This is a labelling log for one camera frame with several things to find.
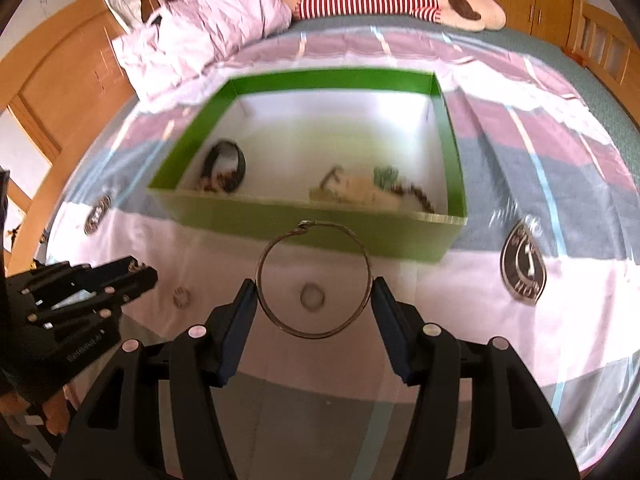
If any beige strap with buckle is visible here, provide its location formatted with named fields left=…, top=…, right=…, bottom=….
left=309, top=165, right=406, bottom=211

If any striped bed sheet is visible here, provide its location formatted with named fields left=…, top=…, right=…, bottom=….
left=42, top=22, right=640, bottom=480

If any black bangle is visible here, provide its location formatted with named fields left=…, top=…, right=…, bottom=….
left=200, top=139, right=247, bottom=193

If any teal mattress cover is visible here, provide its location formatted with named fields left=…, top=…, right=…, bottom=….
left=290, top=15, right=640, bottom=128

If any green jade pendant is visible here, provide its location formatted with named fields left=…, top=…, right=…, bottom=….
left=371, top=165, right=401, bottom=188

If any green cardboard box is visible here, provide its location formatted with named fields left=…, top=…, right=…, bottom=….
left=146, top=67, right=468, bottom=262

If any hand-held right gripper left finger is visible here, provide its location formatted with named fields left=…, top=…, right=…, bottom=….
left=50, top=279, right=258, bottom=480

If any small metal ring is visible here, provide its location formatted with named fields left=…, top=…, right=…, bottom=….
left=299, top=283, right=325, bottom=311

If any silver bangle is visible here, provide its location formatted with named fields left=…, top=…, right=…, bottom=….
left=255, top=220, right=373, bottom=339

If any curved wooden bed board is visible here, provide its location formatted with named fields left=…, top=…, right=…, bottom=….
left=0, top=0, right=151, bottom=281

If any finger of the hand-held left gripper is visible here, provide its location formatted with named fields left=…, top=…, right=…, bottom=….
left=6, top=261, right=96, bottom=311
left=30, top=255, right=159, bottom=328

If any slatted wooden bed rail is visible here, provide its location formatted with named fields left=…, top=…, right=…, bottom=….
left=565, top=0, right=640, bottom=126

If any person's left hand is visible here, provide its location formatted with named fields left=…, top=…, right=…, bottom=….
left=42, top=390, right=71, bottom=436

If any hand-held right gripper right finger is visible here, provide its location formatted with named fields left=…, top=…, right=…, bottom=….
left=371, top=276, right=576, bottom=480

